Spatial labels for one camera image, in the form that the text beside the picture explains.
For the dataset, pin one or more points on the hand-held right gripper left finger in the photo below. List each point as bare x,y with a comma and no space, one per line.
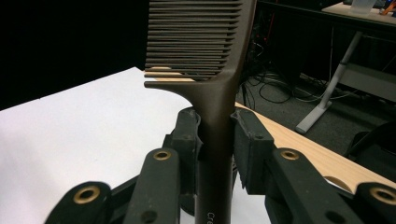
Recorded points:
186,137

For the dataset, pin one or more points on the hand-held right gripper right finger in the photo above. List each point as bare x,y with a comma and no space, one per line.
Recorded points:
252,146

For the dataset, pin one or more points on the dark brown comb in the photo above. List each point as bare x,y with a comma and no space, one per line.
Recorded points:
218,102

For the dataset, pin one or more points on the grey metal stand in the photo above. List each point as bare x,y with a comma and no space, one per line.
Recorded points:
330,93

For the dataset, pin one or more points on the black chair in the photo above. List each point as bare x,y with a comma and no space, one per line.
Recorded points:
379,155

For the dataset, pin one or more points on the clear plastic cup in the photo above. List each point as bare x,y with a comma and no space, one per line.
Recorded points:
362,5

